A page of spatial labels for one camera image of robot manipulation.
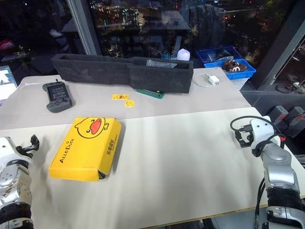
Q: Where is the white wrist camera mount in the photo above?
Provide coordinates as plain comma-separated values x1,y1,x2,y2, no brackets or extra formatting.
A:
248,116,275,149
0,136,19,165

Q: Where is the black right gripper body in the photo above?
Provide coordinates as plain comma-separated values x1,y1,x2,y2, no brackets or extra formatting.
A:
239,125,254,146

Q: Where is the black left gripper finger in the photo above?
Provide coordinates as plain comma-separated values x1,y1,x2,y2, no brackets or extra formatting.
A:
30,134,41,152

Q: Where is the black cable with white plug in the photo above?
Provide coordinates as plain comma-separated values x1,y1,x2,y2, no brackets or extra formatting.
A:
275,82,305,94

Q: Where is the brown plush toy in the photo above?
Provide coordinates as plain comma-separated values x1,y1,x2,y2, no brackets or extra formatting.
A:
222,59,248,73

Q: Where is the white cup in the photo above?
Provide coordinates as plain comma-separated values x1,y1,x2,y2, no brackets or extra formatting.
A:
176,48,190,62

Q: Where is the blue plastic basket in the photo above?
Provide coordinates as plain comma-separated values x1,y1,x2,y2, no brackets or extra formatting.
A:
203,58,257,81
195,45,244,64

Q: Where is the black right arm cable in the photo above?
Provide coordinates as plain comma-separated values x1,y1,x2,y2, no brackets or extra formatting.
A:
229,115,286,157

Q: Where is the laptop screen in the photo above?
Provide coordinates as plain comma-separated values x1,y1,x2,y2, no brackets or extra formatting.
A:
0,65,19,107

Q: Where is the green circuit board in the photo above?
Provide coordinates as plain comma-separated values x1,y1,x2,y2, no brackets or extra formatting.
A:
136,88,166,99

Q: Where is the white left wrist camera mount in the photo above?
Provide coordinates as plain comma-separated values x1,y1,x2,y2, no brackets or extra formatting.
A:
0,136,19,165

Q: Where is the clear plastic bag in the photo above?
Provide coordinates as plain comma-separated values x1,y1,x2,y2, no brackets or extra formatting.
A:
145,59,178,69

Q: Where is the long black foam box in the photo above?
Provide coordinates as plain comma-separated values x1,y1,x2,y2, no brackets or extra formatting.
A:
51,53,194,94

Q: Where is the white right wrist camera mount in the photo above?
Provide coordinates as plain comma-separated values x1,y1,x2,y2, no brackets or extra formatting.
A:
248,116,275,149

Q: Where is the yellow duck box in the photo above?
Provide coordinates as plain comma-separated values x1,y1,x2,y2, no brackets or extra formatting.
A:
49,116,122,182

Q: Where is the white charger with cable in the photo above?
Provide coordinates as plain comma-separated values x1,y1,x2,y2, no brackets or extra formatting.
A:
192,73,221,86

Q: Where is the white perforated plastic basket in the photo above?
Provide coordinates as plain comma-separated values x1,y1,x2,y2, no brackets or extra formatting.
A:
231,76,250,91

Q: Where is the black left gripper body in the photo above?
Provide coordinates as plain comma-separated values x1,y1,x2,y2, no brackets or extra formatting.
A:
16,145,33,158

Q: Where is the gray table cloth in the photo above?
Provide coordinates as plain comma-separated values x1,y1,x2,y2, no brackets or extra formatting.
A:
0,66,254,131

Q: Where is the gray battery pack red label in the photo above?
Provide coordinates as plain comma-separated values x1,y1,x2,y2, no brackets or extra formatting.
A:
285,106,305,138
271,105,289,126

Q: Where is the gray handheld game console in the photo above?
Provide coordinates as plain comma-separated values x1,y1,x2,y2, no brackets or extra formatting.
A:
42,79,76,113

